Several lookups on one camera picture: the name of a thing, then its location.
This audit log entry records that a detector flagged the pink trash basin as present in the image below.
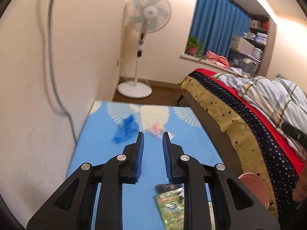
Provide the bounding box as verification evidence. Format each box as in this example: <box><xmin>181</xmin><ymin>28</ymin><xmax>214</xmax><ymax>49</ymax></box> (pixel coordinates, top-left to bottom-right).
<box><xmin>238</xmin><ymin>172</ymin><xmax>270</xmax><ymax>209</ymax></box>

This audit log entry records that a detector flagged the person's right hand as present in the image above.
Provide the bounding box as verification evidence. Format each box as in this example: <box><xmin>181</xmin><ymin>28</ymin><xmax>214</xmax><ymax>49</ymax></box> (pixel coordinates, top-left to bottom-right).
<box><xmin>292</xmin><ymin>167</ymin><xmax>307</xmax><ymax>202</ymax></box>

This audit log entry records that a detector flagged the plaid grey blanket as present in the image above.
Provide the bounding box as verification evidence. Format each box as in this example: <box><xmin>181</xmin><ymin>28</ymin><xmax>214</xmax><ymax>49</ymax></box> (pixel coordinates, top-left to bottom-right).
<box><xmin>213</xmin><ymin>73</ymin><xmax>306</xmax><ymax>160</ymax></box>

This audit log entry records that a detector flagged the bed with starry sheets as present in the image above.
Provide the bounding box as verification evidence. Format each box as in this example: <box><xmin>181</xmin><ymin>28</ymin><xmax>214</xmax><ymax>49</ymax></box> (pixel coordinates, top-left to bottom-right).
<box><xmin>180</xmin><ymin>69</ymin><xmax>304</xmax><ymax>222</ymax></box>

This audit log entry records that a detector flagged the green panda snack packet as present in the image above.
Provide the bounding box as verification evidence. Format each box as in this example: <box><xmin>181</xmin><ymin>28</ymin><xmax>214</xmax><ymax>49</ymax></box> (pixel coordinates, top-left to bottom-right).
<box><xmin>154</xmin><ymin>183</ymin><xmax>184</xmax><ymax>229</ymax></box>

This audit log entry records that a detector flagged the blue patterned table mat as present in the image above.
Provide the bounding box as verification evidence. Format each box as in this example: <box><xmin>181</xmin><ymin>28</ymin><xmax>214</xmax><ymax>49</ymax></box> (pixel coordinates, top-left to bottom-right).
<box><xmin>68</xmin><ymin>101</ymin><xmax>222</xmax><ymax>229</ymax></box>

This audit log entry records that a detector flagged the pink clothing pile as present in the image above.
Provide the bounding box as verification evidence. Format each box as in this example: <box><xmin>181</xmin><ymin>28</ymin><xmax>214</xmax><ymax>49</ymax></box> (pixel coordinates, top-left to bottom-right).
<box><xmin>206</xmin><ymin>50</ymin><xmax>229</xmax><ymax>69</ymax></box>

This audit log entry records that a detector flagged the wooden bookshelf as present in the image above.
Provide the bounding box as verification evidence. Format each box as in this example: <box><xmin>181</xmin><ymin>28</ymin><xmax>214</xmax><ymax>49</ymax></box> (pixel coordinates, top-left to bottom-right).
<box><xmin>228</xmin><ymin>15</ymin><xmax>276</xmax><ymax>77</ymax></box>

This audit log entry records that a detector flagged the white cardboard box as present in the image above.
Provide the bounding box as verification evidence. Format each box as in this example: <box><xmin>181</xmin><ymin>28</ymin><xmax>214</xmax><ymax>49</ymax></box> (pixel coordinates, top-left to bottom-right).
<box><xmin>230</xmin><ymin>35</ymin><xmax>254</xmax><ymax>55</ymax></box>

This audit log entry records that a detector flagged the clear bag with pink items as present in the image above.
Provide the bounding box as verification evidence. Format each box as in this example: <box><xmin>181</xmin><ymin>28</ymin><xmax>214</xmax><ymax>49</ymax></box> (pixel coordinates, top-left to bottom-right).
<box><xmin>146</xmin><ymin>122</ymin><xmax>175</xmax><ymax>140</ymax></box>

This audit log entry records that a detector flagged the potted green plant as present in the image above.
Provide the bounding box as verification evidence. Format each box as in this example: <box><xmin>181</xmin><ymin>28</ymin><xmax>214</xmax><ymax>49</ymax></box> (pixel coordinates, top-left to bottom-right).
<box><xmin>186</xmin><ymin>36</ymin><xmax>203</xmax><ymax>58</ymax></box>

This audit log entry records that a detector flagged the blue curtain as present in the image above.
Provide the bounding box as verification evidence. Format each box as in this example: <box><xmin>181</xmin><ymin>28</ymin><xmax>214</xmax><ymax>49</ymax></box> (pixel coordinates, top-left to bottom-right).
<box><xmin>189</xmin><ymin>0</ymin><xmax>251</xmax><ymax>57</ymax></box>

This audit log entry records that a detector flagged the white standing fan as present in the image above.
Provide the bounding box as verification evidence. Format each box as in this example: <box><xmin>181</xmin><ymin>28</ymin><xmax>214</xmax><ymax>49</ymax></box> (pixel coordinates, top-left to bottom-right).
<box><xmin>117</xmin><ymin>0</ymin><xmax>172</xmax><ymax>99</ymax></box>

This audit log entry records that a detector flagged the grey wall cable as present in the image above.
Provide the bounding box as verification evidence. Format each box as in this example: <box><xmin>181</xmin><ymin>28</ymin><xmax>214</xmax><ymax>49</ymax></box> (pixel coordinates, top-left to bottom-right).
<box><xmin>47</xmin><ymin>0</ymin><xmax>78</xmax><ymax>145</ymax></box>

